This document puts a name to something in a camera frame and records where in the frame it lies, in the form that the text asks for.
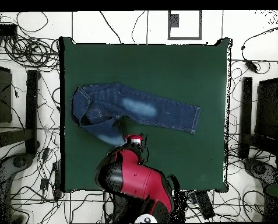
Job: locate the black stand leg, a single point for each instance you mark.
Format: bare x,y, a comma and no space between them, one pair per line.
32,112
247,105

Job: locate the black flat box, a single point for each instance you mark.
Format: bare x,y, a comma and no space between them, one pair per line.
3,29

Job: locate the small black plug adapter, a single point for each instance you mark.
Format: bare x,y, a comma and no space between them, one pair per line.
44,183

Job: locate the dark green table cloth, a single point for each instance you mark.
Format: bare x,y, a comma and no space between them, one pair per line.
164,70

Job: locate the grey chair base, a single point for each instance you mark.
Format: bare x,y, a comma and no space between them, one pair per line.
3,170
260,169

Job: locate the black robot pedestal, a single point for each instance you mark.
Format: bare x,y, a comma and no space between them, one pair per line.
120,207

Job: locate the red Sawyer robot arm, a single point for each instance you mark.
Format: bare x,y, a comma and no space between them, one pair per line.
138,179

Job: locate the blue denim jeans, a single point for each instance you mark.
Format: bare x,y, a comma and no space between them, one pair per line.
141,107

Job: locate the black power adapter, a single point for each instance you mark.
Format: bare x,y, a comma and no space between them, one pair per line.
251,66

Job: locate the slim black power strip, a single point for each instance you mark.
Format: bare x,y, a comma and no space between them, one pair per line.
57,179

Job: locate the black square case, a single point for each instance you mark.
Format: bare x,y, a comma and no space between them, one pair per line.
3,98
268,109

